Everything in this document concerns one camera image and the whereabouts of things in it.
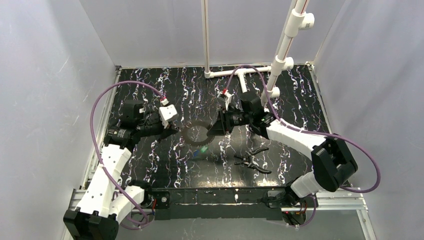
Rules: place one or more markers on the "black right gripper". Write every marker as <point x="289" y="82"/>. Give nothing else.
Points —
<point x="224" y="121"/>

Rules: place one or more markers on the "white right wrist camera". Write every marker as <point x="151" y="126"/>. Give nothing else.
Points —
<point x="224" y="98"/>

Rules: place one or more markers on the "aluminium front rail frame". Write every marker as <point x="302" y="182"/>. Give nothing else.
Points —
<point x="233" y="203"/>

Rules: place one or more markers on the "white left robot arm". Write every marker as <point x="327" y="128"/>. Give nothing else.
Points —
<point x="105" y="204"/>

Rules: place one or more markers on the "green key tag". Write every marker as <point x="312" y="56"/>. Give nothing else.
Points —
<point x="203" y="149"/>

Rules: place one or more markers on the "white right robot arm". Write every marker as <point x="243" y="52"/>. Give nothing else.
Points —
<point x="332" y="161"/>

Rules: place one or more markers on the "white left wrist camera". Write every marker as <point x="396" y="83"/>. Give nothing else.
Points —
<point x="167" y="112"/>

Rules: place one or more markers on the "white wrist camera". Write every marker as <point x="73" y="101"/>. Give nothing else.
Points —
<point x="224" y="98"/>
<point x="167" y="112"/>

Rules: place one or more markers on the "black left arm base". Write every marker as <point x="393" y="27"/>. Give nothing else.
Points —
<point x="156" y="199"/>

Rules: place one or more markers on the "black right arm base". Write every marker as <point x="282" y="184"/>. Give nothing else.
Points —
<point x="285" y="202"/>

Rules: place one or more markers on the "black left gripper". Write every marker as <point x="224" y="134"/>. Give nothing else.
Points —
<point x="163" y="128"/>

